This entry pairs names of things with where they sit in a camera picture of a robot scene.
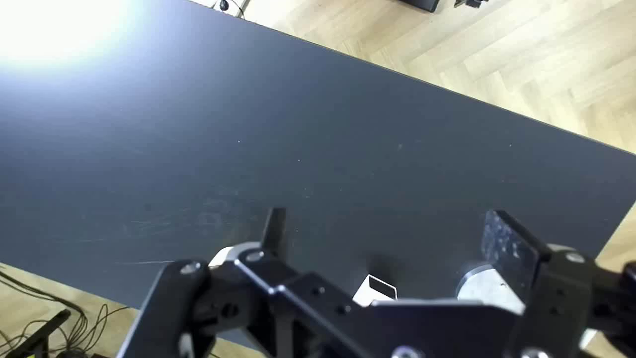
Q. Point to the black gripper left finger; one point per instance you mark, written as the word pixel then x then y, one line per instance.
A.
pixel 200 299

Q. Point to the metal chair leg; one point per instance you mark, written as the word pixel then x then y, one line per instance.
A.
pixel 234 5

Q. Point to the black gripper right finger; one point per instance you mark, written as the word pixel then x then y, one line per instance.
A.
pixel 570 299

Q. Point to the black box on floor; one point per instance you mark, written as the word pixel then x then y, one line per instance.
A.
pixel 425 3

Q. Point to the black stand foot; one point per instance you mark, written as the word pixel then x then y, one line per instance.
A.
pixel 49 331

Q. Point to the small white block object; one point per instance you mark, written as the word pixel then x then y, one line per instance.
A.
pixel 369 293

